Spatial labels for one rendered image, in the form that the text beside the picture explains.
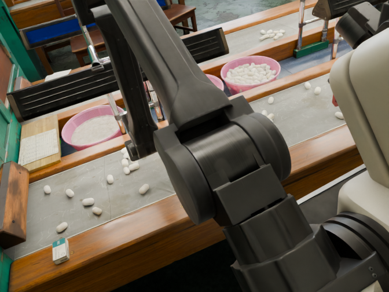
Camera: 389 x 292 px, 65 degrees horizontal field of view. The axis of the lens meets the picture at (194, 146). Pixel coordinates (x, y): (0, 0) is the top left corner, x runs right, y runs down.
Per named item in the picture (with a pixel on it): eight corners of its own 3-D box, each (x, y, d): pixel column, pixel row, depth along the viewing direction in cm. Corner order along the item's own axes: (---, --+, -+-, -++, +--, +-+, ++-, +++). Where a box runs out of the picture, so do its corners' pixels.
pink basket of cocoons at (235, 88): (292, 91, 136) (293, 72, 130) (238, 110, 131) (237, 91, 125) (260, 68, 155) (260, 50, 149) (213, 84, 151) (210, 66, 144)
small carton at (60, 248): (69, 259, 79) (66, 255, 78) (56, 265, 78) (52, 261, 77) (68, 240, 83) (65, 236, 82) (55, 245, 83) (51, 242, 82)
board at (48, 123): (61, 161, 109) (59, 159, 109) (18, 177, 107) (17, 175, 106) (58, 116, 134) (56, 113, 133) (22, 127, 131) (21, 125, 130)
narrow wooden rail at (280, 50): (363, 35, 169) (368, 14, 162) (33, 150, 136) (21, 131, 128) (356, 32, 173) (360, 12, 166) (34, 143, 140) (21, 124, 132)
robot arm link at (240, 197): (242, 244, 24) (297, 212, 25) (185, 130, 26) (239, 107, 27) (216, 240, 32) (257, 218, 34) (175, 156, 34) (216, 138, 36)
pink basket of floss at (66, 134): (144, 127, 133) (138, 109, 127) (107, 169, 116) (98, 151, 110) (98, 117, 144) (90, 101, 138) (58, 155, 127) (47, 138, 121)
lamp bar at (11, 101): (230, 54, 92) (228, 30, 87) (18, 124, 80) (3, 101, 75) (219, 45, 97) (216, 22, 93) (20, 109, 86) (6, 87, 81)
